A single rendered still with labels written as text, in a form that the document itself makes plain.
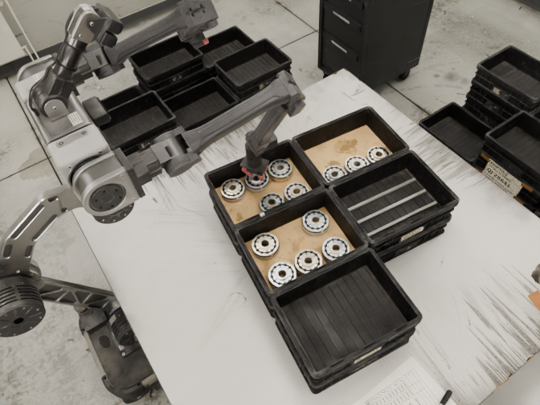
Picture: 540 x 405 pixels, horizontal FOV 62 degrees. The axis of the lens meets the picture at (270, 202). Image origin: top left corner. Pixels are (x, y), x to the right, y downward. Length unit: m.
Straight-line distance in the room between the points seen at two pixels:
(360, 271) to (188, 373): 0.71
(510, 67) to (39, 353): 3.14
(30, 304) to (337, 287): 1.05
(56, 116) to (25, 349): 1.75
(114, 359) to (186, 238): 0.71
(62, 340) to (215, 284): 1.17
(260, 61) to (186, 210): 1.36
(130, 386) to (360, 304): 1.15
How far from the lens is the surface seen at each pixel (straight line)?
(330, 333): 1.59
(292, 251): 1.72
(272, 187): 1.89
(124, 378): 2.30
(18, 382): 2.79
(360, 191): 1.89
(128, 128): 2.80
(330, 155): 2.00
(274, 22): 4.33
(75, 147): 1.22
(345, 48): 3.23
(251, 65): 3.05
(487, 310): 1.88
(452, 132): 3.01
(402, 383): 1.71
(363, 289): 1.66
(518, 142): 2.75
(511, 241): 2.07
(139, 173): 1.18
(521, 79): 3.15
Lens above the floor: 2.32
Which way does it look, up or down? 54 degrees down
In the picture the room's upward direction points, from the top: 6 degrees counter-clockwise
